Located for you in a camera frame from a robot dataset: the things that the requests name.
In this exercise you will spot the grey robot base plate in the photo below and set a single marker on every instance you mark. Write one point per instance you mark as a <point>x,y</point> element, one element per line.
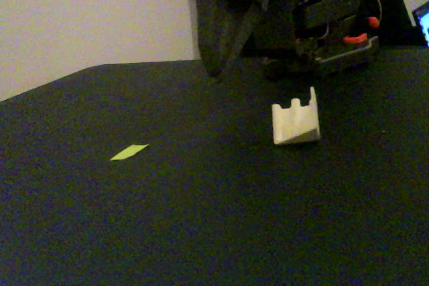
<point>348,56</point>

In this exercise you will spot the white 3D-printed plastic part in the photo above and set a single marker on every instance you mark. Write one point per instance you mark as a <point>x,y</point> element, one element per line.
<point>295,125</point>

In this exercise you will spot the dark navy desk mat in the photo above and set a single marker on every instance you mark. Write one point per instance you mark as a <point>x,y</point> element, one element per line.
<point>214,215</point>

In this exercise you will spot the black clamp with orange pads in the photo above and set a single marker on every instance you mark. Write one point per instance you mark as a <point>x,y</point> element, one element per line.
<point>355,39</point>

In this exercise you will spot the yellow-green tape marker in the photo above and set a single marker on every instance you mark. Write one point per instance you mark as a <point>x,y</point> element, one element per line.
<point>129,152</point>

